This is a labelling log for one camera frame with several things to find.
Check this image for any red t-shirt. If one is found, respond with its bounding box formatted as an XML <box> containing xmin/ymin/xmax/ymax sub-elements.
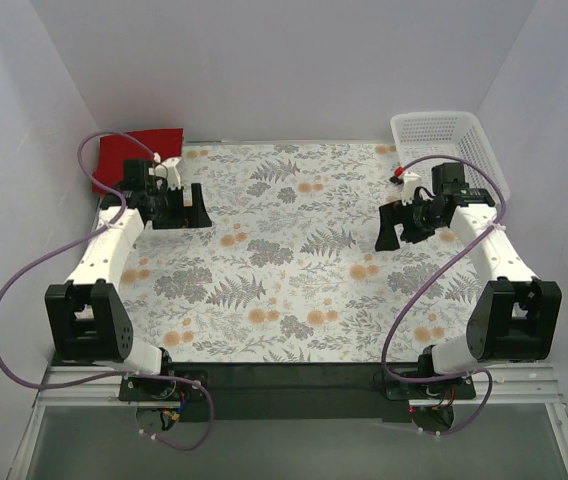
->
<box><xmin>93</xmin><ymin>128</ymin><xmax>184</xmax><ymax>187</ymax></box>

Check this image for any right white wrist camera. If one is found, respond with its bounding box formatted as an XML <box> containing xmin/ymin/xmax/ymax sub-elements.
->
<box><xmin>390</xmin><ymin>167</ymin><xmax>422</xmax><ymax>205</ymax></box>

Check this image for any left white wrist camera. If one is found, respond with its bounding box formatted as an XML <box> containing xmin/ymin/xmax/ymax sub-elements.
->
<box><xmin>148</xmin><ymin>153</ymin><xmax>182</xmax><ymax>191</ymax></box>

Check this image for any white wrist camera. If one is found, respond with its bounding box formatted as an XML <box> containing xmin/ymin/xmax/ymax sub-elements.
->
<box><xmin>148</xmin><ymin>153</ymin><xmax>182</xmax><ymax>191</ymax></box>
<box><xmin>390</xmin><ymin>167</ymin><xmax>422</xmax><ymax>205</ymax></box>

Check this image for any aluminium rail frame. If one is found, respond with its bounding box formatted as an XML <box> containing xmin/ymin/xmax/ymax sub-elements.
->
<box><xmin>9</xmin><ymin>364</ymin><xmax>568</xmax><ymax>479</ymax></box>

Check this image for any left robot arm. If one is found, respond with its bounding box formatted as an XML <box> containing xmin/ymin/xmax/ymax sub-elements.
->
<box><xmin>45</xmin><ymin>157</ymin><xmax>212</xmax><ymax>375</ymax></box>

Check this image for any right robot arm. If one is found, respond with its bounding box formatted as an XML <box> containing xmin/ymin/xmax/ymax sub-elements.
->
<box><xmin>375</xmin><ymin>155</ymin><xmax>562</xmax><ymax>384</ymax></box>

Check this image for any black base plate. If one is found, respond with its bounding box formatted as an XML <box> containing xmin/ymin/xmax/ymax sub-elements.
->
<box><xmin>117</xmin><ymin>362</ymin><xmax>477</xmax><ymax>424</ymax></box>

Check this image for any white plastic basket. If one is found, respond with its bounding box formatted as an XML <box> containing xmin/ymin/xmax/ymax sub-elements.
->
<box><xmin>390</xmin><ymin>111</ymin><xmax>510</xmax><ymax>200</ymax></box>

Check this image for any floral patterned table mat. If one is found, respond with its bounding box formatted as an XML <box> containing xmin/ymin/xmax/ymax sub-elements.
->
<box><xmin>120</xmin><ymin>143</ymin><xmax>484</xmax><ymax>362</ymax></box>

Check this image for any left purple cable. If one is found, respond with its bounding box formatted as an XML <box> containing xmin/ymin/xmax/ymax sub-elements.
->
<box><xmin>0</xmin><ymin>131</ymin><xmax>216</xmax><ymax>450</ymax></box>

